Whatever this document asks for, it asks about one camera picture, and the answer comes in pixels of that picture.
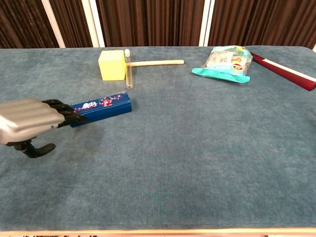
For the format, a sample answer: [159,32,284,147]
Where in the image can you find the dark red folded fan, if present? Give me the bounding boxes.
[250,52,316,92]

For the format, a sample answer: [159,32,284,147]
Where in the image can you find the yellow foam cube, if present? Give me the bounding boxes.
[98,50,127,81]

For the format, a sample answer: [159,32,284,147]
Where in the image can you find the teal snack bag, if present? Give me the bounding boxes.
[192,45,254,84]

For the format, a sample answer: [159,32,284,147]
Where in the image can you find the clear glass test tube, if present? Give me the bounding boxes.
[124,48,135,90]

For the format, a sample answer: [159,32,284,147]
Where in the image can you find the wide white frame post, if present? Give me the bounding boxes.
[81,0,106,47]

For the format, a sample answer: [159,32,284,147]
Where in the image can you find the teal velvet table cloth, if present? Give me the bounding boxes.
[0,45,316,232]

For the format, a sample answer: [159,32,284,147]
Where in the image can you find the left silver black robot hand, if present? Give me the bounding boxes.
[0,98,88,158]

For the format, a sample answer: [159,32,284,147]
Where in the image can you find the blue glasses case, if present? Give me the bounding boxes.
[69,91,133,128]

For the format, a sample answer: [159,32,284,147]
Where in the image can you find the flat wooden stick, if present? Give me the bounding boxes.
[126,59,185,68]

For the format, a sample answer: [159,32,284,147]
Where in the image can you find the dark brown pleated curtain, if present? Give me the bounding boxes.
[0,0,316,49]

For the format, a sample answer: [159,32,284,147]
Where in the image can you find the thin white frame post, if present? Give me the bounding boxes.
[41,0,66,48]

